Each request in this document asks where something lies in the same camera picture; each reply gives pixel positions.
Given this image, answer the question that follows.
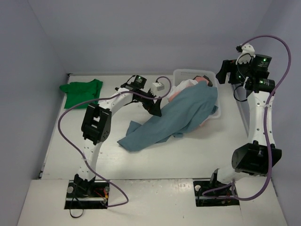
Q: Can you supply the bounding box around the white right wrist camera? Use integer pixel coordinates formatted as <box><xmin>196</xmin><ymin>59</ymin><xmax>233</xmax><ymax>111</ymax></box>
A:
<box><xmin>236</xmin><ymin>43</ymin><xmax>255</xmax><ymax>65</ymax></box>

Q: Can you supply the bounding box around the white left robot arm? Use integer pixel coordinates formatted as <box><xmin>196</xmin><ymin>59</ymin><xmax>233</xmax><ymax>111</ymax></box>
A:
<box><xmin>81</xmin><ymin>75</ymin><xmax>165</xmax><ymax>170</ymax></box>

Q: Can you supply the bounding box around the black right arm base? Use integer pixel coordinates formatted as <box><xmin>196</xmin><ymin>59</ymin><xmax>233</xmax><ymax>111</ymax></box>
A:
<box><xmin>193</xmin><ymin>179</ymin><xmax>240</xmax><ymax>207</ymax></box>

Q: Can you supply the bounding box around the black loop cable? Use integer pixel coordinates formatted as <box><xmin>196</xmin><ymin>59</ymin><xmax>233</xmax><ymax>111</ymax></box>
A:
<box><xmin>69</xmin><ymin>196</ymin><xmax>85</xmax><ymax>218</ymax></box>

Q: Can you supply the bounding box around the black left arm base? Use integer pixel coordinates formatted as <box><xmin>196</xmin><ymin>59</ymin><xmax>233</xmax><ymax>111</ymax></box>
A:
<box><xmin>64</xmin><ymin>180</ymin><xmax>110</xmax><ymax>210</ymax></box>

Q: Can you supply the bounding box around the white laundry basket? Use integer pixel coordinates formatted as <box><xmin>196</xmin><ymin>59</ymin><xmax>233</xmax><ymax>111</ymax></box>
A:
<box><xmin>173</xmin><ymin>69</ymin><xmax>221</xmax><ymax>119</ymax></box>

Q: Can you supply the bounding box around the pink t shirt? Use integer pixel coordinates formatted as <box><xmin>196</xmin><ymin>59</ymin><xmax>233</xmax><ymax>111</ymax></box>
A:
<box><xmin>168</xmin><ymin>75</ymin><xmax>214</xmax><ymax>128</ymax></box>

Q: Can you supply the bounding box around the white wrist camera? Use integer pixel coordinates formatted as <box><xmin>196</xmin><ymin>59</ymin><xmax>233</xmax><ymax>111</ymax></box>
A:
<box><xmin>148</xmin><ymin>82</ymin><xmax>165</xmax><ymax>97</ymax></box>
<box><xmin>236</xmin><ymin>43</ymin><xmax>255</xmax><ymax>65</ymax></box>

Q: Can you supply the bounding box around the green t shirt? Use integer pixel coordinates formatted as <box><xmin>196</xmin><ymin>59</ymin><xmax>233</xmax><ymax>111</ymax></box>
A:
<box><xmin>59</xmin><ymin>79</ymin><xmax>103</xmax><ymax>109</ymax></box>

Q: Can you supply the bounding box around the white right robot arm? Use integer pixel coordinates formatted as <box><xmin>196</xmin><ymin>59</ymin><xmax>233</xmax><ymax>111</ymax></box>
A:
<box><xmin>208</xmin><ymin>53</ymin><xmax>282</xmax><ymax>194</ymax></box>

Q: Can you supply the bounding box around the grey-blue t shirt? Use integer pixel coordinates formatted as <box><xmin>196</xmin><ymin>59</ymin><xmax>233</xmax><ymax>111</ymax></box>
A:
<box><xmin>117</xmin><ymin>81</ymin><xmax>218</xmax><ymax>152</ymax></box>

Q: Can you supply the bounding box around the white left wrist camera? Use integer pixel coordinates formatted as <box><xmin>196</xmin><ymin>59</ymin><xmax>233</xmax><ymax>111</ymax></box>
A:
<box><xmin>148</xmin><ymin>82</ymin><xmax>165</xmax><ymax>97</ymax></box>

